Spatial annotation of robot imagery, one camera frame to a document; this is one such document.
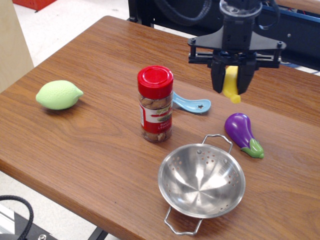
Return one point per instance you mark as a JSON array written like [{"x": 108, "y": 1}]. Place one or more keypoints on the black metal bracket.
[{"x": 11, "y": 227}]

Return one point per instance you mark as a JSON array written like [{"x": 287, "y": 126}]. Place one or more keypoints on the red lid spice jar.
[{"x": 155, "y": 95}]

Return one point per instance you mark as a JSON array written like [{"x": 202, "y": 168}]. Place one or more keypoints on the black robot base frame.
[{"x": 299, "y": 29}]

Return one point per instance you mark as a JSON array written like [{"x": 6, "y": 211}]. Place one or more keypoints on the green toy lime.
[{"x": 58, "y": 95}]

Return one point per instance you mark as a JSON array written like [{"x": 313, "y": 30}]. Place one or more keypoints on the light wooden panel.
[{"x": 15, "y": 58}]

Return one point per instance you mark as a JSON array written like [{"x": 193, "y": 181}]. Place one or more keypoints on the yellow toy banana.
[{"x": 230, "y": 89}]

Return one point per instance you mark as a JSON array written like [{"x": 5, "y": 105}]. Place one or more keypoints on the light blue ceramic spoon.
[{"x": 198, "y": 106}]

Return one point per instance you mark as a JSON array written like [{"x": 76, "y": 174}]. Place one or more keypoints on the small steel colander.
[{"x": 201, "y": 181}]

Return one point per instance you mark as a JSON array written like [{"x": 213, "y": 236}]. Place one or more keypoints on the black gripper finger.
[
  {"x": 218, "y": 72},
  {"x": 246, "y": 69}
]

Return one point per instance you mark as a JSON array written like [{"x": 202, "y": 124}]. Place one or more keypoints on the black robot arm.
[{"x": 241, "y": 8}]

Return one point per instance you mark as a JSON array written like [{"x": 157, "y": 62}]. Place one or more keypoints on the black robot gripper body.
[{"x": 236, "y": 44}]

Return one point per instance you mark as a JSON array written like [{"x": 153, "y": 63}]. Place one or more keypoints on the red box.
[{"x": 34, "y": 4}]

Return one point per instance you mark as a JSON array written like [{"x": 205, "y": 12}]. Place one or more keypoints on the purple toy eggplant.
[{"x": 238, "y": 127}]

